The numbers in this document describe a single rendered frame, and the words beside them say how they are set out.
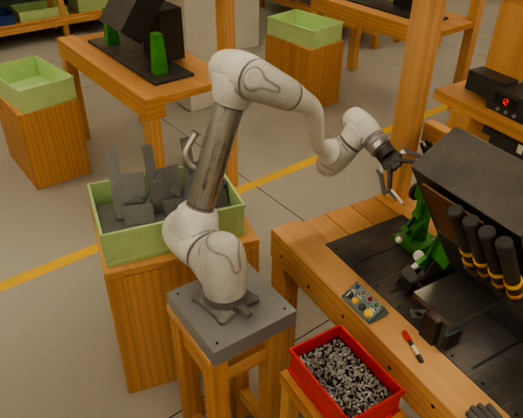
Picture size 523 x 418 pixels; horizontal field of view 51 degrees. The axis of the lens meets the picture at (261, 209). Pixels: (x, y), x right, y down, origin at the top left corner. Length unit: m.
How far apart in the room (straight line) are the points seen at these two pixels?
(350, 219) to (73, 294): 1.80
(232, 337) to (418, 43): 1.31
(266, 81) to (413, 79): 0.85
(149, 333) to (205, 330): 0.78
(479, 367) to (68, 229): 2.90
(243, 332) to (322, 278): 0.41
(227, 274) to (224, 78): 0.63
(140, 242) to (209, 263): 0.60
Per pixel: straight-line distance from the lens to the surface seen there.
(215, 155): 1.82
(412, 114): 2.38
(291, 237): 2.27
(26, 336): 3.32
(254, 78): 1.63
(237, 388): 2.56
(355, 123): 2.10
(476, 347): 1.98
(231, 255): 1.77
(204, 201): 1.88
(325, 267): 2.14
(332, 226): 2.38
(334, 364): 1.84
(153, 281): 2.41
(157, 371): 2.83
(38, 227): 4.09
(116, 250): 2.31
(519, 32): 1.98
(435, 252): 1.91
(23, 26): 7.65
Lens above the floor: 2.30
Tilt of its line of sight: 35 degrees down
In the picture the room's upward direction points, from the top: 1 degrees clockwise
